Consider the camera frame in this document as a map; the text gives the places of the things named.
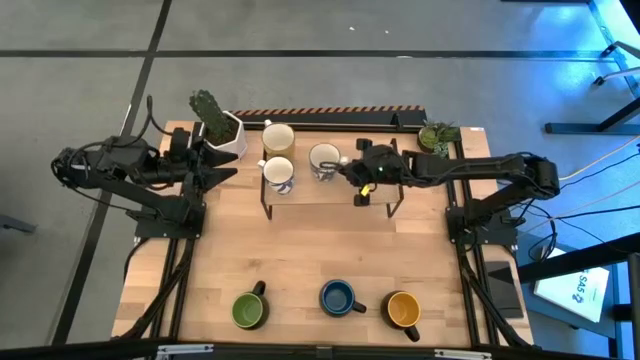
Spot succulent in brown pot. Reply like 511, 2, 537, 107
416, 118, 462, 160

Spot black metal stand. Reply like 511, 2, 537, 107
517, 230, 640, 360

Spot wooden shelf black metal legs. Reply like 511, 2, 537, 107
258, 125, 405, 221

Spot black desk leg frame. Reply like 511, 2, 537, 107
543, 0, 640, 136

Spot black looped cable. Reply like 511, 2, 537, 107
527, 202, 560, 264

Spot black mug blue inside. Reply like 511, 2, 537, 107
318, 278, 368, 319

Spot grey furniture foot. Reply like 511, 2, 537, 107
0, 213, 39, 235

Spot white printed sign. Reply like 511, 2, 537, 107
531, 246, 613, 325

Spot silver metal bracket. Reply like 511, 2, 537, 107
155, 342, 215, 360
433, 348, 494, 360

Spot white mug blue floral print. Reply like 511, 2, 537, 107
256, 155, 296, 196
307, 142, 350, 183

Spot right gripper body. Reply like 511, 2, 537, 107
342, 138, 407, 207

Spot cream coffee mug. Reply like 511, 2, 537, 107
260, 118, 297, 162

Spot black table frame rails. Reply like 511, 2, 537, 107
117, 234, 207, 342
444, 139, 536, 350

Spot black mug green inside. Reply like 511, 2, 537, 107
230, 279, 272, 332

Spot black flat pad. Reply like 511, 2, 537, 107
483, 259, 526, 321

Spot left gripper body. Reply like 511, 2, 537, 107
167, 127, 214, 194

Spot yellow cable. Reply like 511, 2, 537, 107
558, 142, 640, 182

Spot black mug yellow inside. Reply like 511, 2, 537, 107
379, 289, 424, 344

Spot black bar with hazard stripes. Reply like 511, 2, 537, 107
229, 104, 428, 133

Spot cactus in white pot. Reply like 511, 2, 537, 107
188, 88, 249, 161

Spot black table edge rail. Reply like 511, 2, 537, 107
0, 337, 640, 360

